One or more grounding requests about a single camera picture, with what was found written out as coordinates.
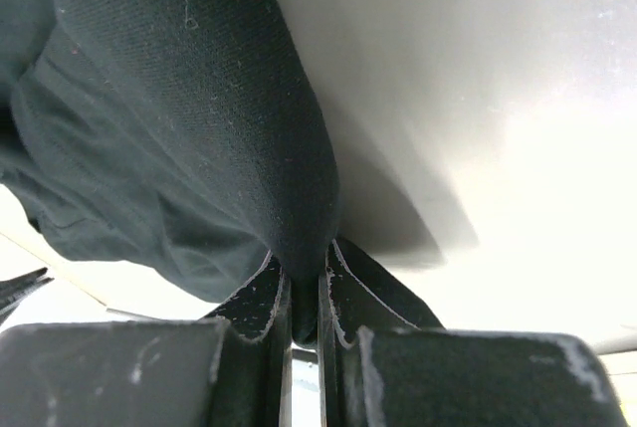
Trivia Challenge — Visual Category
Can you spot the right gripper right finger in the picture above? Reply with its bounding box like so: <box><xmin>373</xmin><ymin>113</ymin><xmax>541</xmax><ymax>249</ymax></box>
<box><xmin>318</xmin><ymin>239</ymin><xmax>625</xmax><ymax>426</ymax></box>

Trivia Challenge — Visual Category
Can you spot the black t shirt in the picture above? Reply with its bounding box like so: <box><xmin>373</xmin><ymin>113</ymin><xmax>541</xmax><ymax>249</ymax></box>
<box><xmin>1</xmin><ymin>0</ymin><xmax>340</xmax><ymax>346</ymax></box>

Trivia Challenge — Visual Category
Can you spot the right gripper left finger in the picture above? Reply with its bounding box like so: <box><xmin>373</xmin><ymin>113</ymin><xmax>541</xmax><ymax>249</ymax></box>
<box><xmin>1</xmin><ymin>257</ymin><xmax>292</xmax><ymax>427</ymax></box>

